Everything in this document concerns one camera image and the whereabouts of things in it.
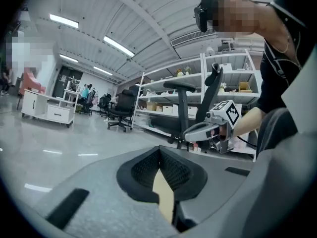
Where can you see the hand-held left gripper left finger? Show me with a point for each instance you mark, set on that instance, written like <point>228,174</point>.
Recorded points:
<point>99,195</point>

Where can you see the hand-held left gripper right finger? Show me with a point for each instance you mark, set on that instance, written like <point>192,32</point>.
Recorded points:
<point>218,182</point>

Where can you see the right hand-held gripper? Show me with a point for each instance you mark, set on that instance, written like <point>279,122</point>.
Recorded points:
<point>230,113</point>

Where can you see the cream plastic mesh wastebasket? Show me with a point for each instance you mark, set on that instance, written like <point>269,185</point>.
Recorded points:
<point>164,195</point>

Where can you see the person's right forearm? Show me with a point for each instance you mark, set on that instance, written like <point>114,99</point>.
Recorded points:
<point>248,121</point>

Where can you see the person's right hand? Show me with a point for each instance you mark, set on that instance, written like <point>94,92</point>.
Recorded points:
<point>223,133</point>

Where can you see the white metal shelf rack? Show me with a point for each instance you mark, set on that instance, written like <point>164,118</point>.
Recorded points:
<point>237,98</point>
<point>158,100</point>

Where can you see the pink flower pot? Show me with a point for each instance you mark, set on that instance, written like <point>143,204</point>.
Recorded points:
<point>223,88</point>

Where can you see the yellow flower pot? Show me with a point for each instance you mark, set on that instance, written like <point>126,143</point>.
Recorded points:
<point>180,73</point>

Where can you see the white vase with flowers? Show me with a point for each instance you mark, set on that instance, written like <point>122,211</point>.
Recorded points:
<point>188,71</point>

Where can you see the wooden box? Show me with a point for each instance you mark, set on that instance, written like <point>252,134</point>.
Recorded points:
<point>245,87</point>

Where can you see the black mesh office chair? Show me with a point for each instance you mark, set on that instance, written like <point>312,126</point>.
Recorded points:
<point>123,105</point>

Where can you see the person's black trousers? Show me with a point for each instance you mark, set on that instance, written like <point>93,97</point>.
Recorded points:
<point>277,130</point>

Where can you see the ceiling air vent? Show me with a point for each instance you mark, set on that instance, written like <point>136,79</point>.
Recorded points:
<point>193,37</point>

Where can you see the white low cabinet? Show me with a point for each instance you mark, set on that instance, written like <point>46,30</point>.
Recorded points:
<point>42,105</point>

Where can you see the ceiling light bar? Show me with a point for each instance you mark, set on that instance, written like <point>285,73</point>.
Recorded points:
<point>102,70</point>
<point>68,58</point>
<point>64,20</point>
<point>119,46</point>

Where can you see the black double door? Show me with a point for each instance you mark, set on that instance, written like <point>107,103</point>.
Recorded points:
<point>62,83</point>

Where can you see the person's head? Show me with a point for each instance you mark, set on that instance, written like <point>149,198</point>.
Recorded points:
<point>237,14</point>

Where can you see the pink armchair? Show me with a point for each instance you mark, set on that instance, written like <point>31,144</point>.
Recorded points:
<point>32,85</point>

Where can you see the black head-mounted camera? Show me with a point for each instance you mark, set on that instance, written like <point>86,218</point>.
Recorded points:
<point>201,16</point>

